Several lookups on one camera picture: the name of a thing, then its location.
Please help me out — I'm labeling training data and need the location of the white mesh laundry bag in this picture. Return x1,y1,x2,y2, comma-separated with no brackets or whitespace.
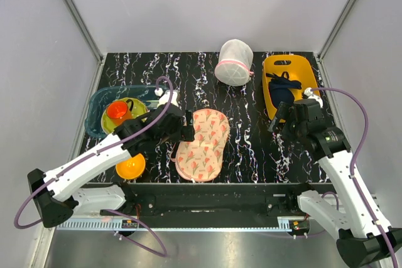
214,39,254,87

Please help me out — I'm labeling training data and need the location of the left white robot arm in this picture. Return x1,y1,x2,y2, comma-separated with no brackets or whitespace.
27,105,195,228

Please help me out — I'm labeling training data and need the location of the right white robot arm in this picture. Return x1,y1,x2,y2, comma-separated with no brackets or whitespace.
268,99,401,267

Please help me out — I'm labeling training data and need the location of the navy blue bra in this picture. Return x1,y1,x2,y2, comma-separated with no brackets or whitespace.
266,71,302,108

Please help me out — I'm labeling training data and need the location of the yellow plastic basket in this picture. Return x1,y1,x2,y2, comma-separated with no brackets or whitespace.
262,55,318,119

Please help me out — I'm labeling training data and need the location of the orange plastic bowl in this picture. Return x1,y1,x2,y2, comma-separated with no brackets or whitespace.
116,154,146,180

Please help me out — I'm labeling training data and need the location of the orange plastic cup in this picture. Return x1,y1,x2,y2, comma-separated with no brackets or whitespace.
106,100,132,126

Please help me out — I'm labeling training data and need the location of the green dotted plate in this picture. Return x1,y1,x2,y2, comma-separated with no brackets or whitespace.
101,97,148,134

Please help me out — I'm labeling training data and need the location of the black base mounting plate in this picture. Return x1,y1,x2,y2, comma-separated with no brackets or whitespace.
99,181,340,230

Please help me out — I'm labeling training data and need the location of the teal transparent plastic bin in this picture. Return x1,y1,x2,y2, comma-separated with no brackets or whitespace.
85,85,159,139

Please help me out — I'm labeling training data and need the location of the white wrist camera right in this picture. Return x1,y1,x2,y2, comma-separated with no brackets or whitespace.
303,87,323,109

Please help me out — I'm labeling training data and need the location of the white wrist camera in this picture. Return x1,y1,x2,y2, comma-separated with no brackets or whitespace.
155,88,179,107
303,87,323,109

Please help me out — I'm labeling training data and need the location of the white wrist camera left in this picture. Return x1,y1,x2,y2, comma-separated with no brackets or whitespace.
155,88,179,107

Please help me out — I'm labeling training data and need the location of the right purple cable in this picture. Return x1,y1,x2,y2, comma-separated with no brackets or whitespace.
257,87,399,268

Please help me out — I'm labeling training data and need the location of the aluminium frame rail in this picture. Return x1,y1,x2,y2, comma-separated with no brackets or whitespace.
46,0,106,65

